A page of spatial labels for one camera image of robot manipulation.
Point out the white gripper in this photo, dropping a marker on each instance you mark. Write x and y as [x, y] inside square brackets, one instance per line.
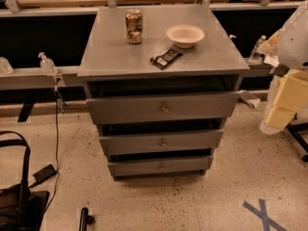
[295, 45]

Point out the grey top drawer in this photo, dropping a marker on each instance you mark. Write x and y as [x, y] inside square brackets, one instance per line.
[164, 107]

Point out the grey drawer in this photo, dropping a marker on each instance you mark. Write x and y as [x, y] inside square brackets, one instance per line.
[160, 166]
[164, 107]
[160, 142]

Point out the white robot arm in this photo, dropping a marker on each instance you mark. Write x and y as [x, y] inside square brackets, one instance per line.
[290, 43]

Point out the grey middle drawer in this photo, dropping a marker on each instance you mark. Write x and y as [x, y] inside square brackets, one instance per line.
[160, 142]

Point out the grey drawer cabinet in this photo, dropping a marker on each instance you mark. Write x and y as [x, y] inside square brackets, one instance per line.
[112, 67]

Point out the grey bottom drawer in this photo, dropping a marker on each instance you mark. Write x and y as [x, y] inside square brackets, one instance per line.
[160, 166]

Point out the white paper packet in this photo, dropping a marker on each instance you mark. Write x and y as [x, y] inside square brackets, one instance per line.
[250, 99]

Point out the clear water bottle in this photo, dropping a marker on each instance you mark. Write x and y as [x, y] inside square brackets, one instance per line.
[255, 54]

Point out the white paper bowl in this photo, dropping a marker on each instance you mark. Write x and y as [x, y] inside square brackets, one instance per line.
[184, 35]

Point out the blue tape cross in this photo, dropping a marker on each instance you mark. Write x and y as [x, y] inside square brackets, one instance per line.
[262, 214]

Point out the black snack bar wrapper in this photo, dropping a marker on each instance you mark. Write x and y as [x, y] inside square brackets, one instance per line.
[166, 58]

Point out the crushed soda can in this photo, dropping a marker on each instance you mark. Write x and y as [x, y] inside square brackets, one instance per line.
[134, 25]

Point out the clear sanitizer pump bottle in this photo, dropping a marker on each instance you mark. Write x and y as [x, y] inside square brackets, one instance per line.
[47, 65]

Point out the black power adapter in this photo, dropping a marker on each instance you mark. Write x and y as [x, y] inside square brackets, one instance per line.
[45, 173]

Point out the black chair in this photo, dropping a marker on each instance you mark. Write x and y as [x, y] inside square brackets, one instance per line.
[21, 209]

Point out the black cylinder handle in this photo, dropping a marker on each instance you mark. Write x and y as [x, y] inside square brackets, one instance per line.
[85, 219]

